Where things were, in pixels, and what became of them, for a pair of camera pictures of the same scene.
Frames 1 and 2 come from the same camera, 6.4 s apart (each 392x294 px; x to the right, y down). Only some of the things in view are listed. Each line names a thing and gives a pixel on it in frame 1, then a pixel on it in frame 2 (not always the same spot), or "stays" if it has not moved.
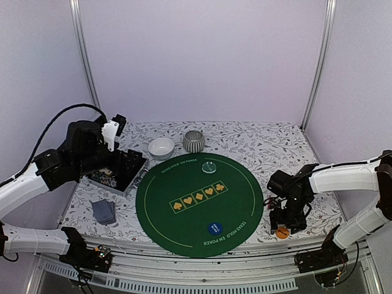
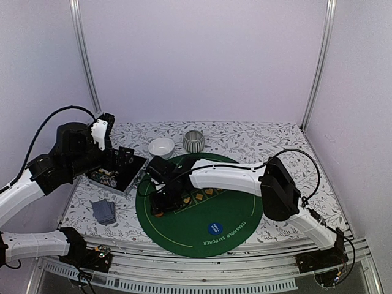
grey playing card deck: x=104 y=212 stays
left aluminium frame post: x=76 y=10 stays
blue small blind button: x=215 y=228 stays
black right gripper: x=277 y=218 -> x=158 y=206
